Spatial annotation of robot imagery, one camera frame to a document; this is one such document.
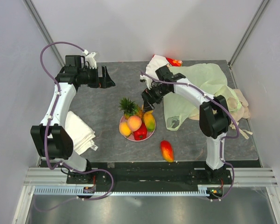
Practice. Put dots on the pink plate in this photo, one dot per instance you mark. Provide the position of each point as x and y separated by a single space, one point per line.
149 134

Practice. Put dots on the fake peach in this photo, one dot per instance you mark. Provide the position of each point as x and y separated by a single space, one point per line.
134 123

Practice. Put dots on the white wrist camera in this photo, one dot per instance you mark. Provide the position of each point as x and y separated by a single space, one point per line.
146 80
90 57

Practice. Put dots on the white folded towel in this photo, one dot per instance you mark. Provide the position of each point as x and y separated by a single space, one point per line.
81 134

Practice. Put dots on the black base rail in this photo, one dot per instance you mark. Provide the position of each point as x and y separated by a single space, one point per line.
185 172

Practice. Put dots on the fake red orange mango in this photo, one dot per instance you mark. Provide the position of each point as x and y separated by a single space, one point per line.
167 151

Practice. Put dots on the fake yellow pear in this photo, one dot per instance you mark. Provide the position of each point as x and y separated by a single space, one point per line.
124 129

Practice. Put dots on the slotted cable duct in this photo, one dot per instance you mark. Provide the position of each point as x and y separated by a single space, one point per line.
83 191

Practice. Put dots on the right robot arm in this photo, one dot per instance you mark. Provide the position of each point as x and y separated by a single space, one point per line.
214 117

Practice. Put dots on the beige crumpled cloth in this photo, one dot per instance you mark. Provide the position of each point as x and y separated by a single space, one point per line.
237 106

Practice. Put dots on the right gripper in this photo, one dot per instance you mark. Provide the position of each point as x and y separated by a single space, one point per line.
148 94

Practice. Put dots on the white red cartoon bag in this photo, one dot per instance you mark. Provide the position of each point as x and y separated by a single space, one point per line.
158 61

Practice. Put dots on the fake red bell pepper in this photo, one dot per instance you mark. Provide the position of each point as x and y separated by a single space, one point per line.
141 133

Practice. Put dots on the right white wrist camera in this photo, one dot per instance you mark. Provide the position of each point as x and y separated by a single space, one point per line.
146 80

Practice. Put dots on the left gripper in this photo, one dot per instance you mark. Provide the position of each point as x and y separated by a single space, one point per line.
107 82

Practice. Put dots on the fake pineapple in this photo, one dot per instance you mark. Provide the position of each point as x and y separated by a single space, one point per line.
130 108

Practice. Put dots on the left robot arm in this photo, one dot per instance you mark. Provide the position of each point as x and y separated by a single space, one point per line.
50 137

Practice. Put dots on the green avocado print plastic bag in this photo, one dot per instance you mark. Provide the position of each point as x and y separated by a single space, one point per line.
200 80

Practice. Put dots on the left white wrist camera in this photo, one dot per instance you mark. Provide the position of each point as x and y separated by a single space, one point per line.
90 57

